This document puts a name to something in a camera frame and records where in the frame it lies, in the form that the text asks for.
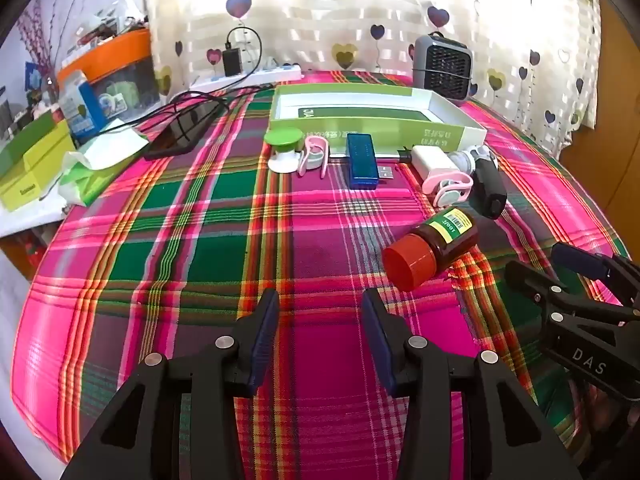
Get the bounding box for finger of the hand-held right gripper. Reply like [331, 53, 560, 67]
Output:
[552, 242, 640, 308]
[505, 260, 638, 333]

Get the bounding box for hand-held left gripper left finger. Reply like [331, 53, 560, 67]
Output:
[60, 287, 281, 480]

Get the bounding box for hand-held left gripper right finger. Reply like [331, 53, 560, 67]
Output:
[361, 287, 583, 480]

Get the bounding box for black rectangular device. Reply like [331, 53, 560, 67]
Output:
[472, 157, 508, 221]

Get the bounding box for brown bottle with red cap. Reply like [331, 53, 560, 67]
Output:
[382, 207, 479, 292]

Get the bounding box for white ribbed cap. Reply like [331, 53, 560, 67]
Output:
[446, 151, 476, 177]

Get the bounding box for pink and white clip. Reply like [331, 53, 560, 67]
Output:
[421, 172, 475, 209]
[297, 135, 331, 178]

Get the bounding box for white charger plug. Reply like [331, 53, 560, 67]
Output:
[411, 145, 458, 181]

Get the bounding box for blue usb hub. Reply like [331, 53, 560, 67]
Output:
[346, 132, 393, 191]

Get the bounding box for green and white round knob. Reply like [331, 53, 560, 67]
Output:
[263, 127, 303, 173]

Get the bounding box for green and white cardboard box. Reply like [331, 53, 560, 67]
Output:
[268, 85, 488, 153]

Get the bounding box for pink green plaid tablecloth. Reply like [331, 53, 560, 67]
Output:
[10, 70, 631, 466]

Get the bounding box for wooden wardrobe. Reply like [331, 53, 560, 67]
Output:
[555, 0, 640, 241]

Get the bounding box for black phone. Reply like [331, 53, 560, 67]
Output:
[144, 105, 221, 161]

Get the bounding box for green tissue pack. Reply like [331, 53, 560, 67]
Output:
[57, 132, 151, 206]

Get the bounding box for grey desk heater fan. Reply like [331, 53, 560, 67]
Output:
[412, 31, 474, 106]

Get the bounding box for white power strip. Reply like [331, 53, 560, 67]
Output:
[192, 64, 303, 93]

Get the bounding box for lime green box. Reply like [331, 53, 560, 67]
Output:
[0, 110, 76, 211]

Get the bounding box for blue and white box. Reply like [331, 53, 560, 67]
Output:
[59, 71, 108, 143]

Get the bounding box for orange storage container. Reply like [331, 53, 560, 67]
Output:
[57, 27, 161, 108]

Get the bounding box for white curtain with hearts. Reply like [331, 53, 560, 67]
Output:
[145, 0, 601, 143]

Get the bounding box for purple flower branches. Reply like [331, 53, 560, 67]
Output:
[20, 0, 58, 86]

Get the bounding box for black cables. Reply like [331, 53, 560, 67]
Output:
[107, 89, 271, 136]

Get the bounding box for black adapter cable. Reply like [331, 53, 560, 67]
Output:
[226, 25, 263, 78]

